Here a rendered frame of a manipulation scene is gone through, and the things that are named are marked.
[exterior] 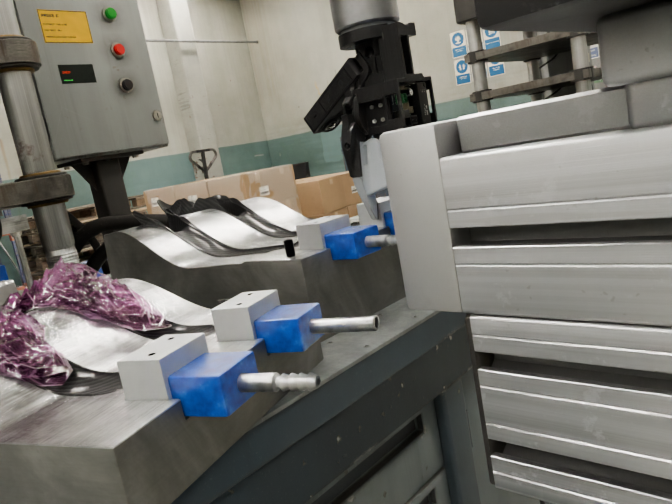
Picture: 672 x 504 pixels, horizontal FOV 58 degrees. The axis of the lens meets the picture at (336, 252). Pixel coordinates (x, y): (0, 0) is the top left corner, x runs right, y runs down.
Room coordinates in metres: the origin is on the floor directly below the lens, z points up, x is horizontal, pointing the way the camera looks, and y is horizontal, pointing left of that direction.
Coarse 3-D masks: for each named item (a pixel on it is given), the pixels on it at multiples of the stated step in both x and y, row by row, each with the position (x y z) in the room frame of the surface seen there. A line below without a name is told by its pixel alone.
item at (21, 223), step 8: (16, 216) 3.94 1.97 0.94; (24, 216) 3.98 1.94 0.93; (8, 224) 3.89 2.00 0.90; (16, 224) 3.93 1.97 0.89; (24, 224) 3.97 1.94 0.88; (8, 232) 3.88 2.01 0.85; (16, 232) 3.95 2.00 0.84; (16, 240) 3.96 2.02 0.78; (24, 256) 3.97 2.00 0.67; (24, 264) 3.97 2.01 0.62; (24, 272) 3.97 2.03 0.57; (32, 280) 3.99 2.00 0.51
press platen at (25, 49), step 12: (0, 36) 1.15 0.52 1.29; (12, 36) 1.16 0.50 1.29; (24, 36) 1.20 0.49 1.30; (0, 48) 1.14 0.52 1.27; (12, 48) 1.15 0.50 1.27; (24, 48) 1.17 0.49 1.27; (36, 48) 1.20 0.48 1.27; (0, 60) 1.14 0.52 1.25; (12, 60) 1.15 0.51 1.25; (24, 60) 1.16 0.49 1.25; (36, 60) 1.19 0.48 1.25; (0, 72) 1.16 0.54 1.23
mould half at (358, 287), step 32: (224, 224) 0.87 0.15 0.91; (288, 224) 0.91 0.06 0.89; (128, 256) 0.81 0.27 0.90; (160, 256) 0.76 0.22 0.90; (192, 256) 0.77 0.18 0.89; (256, 256) 0.68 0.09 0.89; (320, 256) 0.62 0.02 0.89; (384, 256) 0.69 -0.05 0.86; (192, 288) 0.72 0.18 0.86; (224, 288) 0.68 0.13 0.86; (256, 288) 0.64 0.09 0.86; (288, 288) 0.61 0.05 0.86; (320, 288) 0.61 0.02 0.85; (352, 288) 0.65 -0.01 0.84; (384, 288) 0.69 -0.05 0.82
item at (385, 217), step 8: (384, 200) 0.72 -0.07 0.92; (360, 208) 0.73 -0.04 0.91; (384, 208) 0.72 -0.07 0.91; (360, 216) 0.73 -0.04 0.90; (368, 216) 0.73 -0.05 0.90; (384, 216) 0.71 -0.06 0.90; (360, 224) 0.73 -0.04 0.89; (368, 224) 0.73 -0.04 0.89; (376, 224) 0.72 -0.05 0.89; (384, 224) 0.71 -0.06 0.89; (392, 224) 0.71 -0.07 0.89; (392, 232) 0.71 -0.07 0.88
